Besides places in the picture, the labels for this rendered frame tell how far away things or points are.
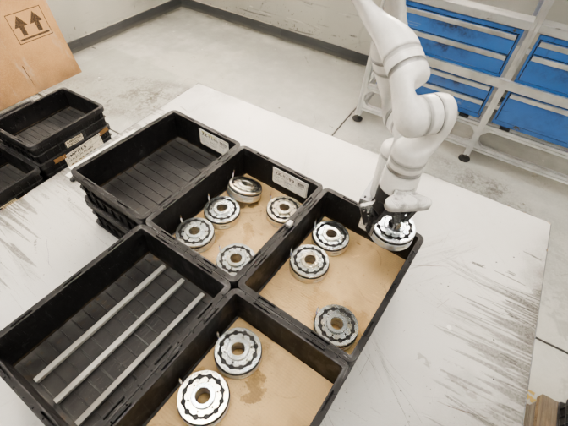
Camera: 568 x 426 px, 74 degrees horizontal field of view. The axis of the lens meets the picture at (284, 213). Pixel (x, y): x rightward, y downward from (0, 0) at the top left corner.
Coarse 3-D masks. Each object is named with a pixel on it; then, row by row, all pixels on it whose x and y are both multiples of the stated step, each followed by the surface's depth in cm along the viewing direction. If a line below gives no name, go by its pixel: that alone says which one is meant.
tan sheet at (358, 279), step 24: (360, 240) 106; (288, 264) 100; (336, 264) 100; (360, 264) 101; (384, 264) 101; (264, 288) 94; (288, 288) 95; (312, 288) 95; (336, 288) 95; (360, 288) 96; (384, 288) 96; (288, 312) 90; (312, 312) 91; (360, 312) 91; (360, 336) 87
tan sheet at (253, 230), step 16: (224, 192) 116; (272, 192) 117; (240, 208) 112; (256, 208) 112; (240, 224) 108; (256, 224) 108; (224, 240) 103; (240, 240) 104; (256, 240) 104; (208, 256) 100
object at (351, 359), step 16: (320, 192) 104; (336, 192) 104; (400, 272) 88; (240, 288) 83; (272, 304) 80; (384, 304) 82; (288, 320) 78; (320, 336) 76; (368, 336) 77; (336, 352) 74; (352, 352) 75
